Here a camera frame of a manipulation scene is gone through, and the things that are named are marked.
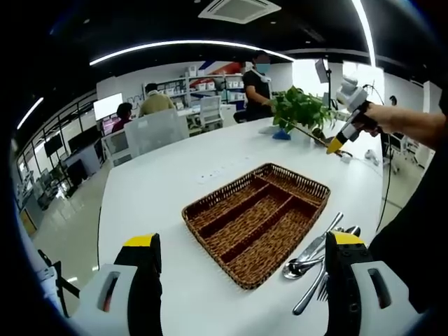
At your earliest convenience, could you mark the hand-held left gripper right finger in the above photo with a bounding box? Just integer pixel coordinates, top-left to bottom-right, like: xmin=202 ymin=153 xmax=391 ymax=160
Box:
xmin=324 ymin=230 xmax=427 ymax=336

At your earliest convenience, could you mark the wooden chopstick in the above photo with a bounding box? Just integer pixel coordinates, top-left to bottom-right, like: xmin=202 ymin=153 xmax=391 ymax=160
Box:
xmin=279 ymin=118 xmax=347 ymax=155

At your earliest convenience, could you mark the person's right hand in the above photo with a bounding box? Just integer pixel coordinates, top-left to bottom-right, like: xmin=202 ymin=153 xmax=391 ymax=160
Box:
xmin=352 ymin=101 xmax=396 ymax=138

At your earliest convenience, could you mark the long curved ceiling light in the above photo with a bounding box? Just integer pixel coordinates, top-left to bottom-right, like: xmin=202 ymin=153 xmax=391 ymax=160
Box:
xmin=89 ymin=39 xmax=295 ymax=67

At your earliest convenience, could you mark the ceiling air conditioner vent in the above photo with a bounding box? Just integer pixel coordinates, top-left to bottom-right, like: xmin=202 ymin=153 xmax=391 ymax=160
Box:
xmin=197 ymin=0 xmax=283 ymax=25

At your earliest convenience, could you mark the white mesh office chair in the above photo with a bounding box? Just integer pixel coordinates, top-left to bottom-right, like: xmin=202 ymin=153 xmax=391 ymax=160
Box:
xmin=198 ymin=94 xmax=224 ymax=132
xmin=101 ymin=129 xmax=132 ymax=167

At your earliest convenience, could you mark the person's black shirt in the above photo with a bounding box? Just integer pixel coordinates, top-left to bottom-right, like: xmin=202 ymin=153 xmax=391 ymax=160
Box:
xmin=369 ymin=80 xmax=448 ymax=314

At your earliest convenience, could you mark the white storage shelf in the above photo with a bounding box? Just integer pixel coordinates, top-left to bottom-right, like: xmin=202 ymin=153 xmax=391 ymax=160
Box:
xmin=141 ymin=66 xmax=246 ymax=113

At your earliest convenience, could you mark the studio light on stand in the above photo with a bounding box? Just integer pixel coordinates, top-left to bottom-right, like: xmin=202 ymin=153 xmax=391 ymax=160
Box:
xmin=314 ymin=57 xmax=333 ymax=106

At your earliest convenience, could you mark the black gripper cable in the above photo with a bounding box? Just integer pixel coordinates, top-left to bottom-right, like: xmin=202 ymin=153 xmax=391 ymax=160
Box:
xmin=376 ymin=132 xmax=393 ymax=234

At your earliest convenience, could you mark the brown wicker storage tray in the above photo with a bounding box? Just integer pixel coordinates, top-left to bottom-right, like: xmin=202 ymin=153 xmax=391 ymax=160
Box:
xmin=181 ymin=162 xmax=332 ymax=291

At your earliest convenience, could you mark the black monitor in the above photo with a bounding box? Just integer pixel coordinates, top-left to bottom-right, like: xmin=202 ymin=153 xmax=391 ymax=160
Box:
xmin=68 ymin=126 xmax=101 ymax=153
xmin=43 ymin=136 xmax=62 ymax=157

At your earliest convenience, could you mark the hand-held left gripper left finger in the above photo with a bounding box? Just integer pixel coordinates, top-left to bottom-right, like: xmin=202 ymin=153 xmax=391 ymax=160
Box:
xmin=71 ymin=232 xmax=164 ymax=336

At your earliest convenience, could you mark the white translucent desk partition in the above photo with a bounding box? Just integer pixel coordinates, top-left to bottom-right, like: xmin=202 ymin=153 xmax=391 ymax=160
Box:
xmin=124 ymin=107 xmax=190 ymax=158

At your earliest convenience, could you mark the ceiling light strip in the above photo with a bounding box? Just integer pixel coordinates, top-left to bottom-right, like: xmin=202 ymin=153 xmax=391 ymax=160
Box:
xmin=16 ymin=97 xmax=45 ymax=130
xmin=351 ymin=0 xmax=378 ymax=68

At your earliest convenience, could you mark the white display screen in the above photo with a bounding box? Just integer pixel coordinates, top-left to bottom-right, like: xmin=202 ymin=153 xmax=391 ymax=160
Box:
xmin=93 ymin=92 xmax=124 ymax=122

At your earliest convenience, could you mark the green potted plant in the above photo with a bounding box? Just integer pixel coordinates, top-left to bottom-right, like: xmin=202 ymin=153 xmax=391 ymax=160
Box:
xmin=272 ymin=85 xmax=340 ymax=139

